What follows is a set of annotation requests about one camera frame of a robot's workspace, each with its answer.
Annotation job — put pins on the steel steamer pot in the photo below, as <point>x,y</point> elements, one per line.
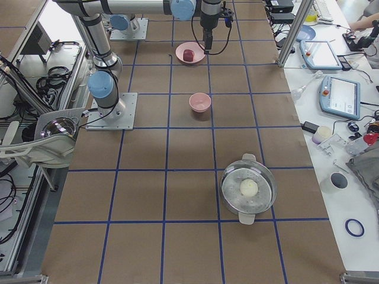
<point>244,207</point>

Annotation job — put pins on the blue teach pendant near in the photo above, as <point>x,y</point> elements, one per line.
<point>340,97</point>

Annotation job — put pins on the blue plate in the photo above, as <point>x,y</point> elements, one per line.
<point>306,33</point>

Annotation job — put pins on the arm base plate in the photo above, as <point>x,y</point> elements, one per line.
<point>121,117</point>
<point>140,35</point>

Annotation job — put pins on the black power adapter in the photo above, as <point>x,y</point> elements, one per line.
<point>309,127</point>

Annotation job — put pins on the blue teach pendant far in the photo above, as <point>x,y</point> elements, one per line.
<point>319,55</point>

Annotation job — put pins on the blue teach pendant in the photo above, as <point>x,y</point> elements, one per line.
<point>319,55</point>
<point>340,97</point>

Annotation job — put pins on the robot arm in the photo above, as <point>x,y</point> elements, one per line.
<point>89,16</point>
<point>124,24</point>

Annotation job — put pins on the white cup dark inside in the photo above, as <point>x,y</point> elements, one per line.
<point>334,183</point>

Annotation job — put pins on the aluminium frame post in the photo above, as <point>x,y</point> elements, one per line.
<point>299,20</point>

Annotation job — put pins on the white bun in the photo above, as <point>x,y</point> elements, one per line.
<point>248,188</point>

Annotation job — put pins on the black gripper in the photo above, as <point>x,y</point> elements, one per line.
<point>207,20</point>

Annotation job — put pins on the red apple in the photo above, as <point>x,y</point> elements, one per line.
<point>188,55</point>

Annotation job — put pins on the pink bowl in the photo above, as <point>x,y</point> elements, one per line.
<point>200,102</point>

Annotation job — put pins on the pink plate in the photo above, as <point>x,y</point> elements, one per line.
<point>199,53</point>

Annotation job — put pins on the glass pot lid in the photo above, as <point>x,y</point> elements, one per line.
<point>61,125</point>

